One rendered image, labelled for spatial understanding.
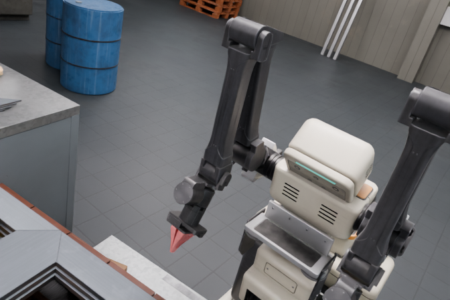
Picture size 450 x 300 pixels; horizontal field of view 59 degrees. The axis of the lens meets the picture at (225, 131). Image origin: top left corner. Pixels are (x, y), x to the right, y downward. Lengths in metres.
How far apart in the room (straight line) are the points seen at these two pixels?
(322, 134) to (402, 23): 7.79
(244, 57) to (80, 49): 3.39
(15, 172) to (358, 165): 1.21
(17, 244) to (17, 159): 0.40
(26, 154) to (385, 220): 1.26
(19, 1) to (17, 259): 5.54
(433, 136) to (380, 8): 8.21
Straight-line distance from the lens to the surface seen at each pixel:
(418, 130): 0.79
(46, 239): 1.35
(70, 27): 4.22
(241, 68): 0.92
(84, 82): 4.31
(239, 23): 0.93
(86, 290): 1.23
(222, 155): 1.02
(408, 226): 1.02
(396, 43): 8.87
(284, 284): 1.40
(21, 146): 1.62
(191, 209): 1.08
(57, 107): 1.68
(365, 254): 0.92
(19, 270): 1.27
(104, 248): 1.58
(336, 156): 1.07
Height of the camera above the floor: 1.79
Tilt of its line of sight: 26 degrees down
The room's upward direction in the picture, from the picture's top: 14 degrees clockwise
